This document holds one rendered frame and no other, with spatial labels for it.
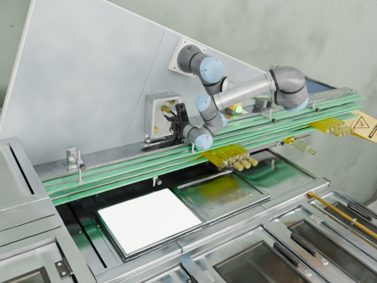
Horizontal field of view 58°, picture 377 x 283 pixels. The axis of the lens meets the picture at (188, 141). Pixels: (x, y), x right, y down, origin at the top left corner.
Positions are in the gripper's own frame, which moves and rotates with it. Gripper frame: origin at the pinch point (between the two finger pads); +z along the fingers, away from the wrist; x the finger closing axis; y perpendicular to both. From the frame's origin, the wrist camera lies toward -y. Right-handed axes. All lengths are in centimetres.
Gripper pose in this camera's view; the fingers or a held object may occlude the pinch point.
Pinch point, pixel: (166, 111)
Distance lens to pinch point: 183.7
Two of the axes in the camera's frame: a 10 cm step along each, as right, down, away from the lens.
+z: -5.8, -4.3, 6.9
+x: 8.1, -2.1, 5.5
